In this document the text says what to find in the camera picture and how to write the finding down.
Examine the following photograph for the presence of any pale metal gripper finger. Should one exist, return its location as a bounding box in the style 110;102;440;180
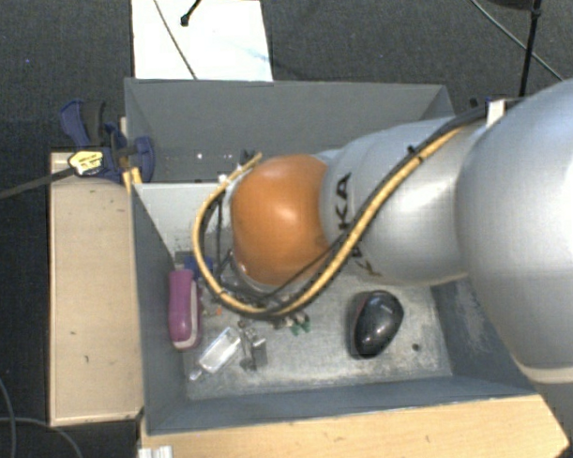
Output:
236;319;254;373
250;336;270;367

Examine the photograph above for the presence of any clear glass bottle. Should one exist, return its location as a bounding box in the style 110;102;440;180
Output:
186;325;245;383

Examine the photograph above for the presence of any small blue object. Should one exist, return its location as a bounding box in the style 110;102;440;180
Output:
182;253;215;277

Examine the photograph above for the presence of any purple and white stapler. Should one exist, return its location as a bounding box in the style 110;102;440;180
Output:
167;267;204;352

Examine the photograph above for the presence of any black computer mouse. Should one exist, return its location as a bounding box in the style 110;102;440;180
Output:
343;288;407;361

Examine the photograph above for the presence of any pale wood board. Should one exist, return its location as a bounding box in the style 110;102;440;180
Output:
38;148;147;428

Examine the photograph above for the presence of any grey metal bin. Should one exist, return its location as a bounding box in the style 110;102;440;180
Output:
122;63;539;437

